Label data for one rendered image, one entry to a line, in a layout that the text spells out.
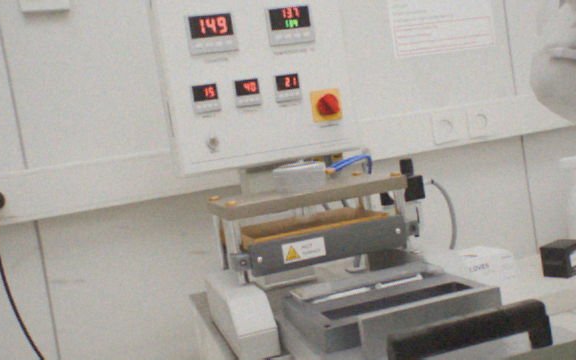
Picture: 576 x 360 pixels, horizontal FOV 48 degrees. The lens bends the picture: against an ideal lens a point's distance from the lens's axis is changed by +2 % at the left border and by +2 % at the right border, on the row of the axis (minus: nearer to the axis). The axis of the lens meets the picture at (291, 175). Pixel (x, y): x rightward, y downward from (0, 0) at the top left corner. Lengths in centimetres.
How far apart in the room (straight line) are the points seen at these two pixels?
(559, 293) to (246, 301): 81
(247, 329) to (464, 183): 100
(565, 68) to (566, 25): 3
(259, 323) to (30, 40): 83
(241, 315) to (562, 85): 46
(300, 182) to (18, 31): 71
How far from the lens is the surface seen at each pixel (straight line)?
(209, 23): 110
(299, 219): 97
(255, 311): 80
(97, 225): 138
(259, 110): 110
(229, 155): 108
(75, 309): 140
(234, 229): 87
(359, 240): 90
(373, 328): 62
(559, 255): 153
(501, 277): 150
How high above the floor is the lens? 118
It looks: 3 degrees down
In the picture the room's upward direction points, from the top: 9 degrees counter-clockwise
